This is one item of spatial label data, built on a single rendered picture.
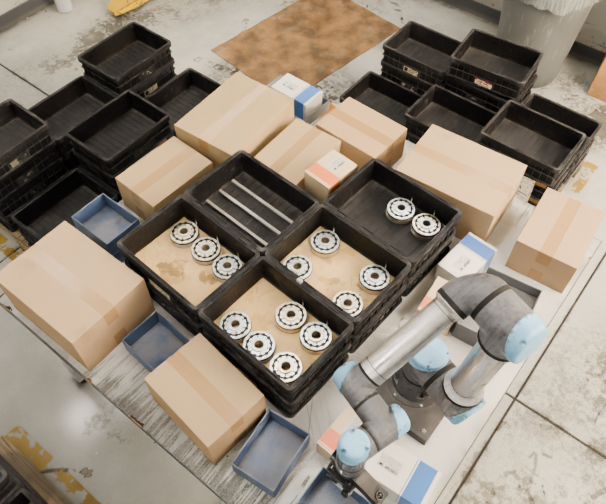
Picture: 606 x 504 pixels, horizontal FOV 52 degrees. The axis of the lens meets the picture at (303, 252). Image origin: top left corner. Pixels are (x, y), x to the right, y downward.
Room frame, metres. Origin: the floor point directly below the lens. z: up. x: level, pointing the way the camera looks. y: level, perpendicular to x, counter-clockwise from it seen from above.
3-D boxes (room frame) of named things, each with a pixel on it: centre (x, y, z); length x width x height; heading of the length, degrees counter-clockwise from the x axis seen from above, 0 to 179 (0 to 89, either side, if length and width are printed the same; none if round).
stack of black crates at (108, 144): (2.19, 0.87, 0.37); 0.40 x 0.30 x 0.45; 142
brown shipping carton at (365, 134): (1.89, -0.24, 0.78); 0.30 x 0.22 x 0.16; 50
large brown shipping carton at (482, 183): (1.62, -0.59, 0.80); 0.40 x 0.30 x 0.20; 56
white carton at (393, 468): (0.53, -0.28, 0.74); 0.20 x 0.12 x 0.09; 56
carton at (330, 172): (1.59, -0.10, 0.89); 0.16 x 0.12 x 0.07; 136
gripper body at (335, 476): (0.49, -0.11, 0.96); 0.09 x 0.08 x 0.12; 53
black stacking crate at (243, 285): (0.96, 0.08, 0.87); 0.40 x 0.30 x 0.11; 48
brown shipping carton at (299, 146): (1.75, 0.03, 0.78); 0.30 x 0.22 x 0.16; 143
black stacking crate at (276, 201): (1.45, 0.18, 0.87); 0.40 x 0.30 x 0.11; 48
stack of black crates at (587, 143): (2.45, -1.31, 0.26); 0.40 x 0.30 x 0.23; 52
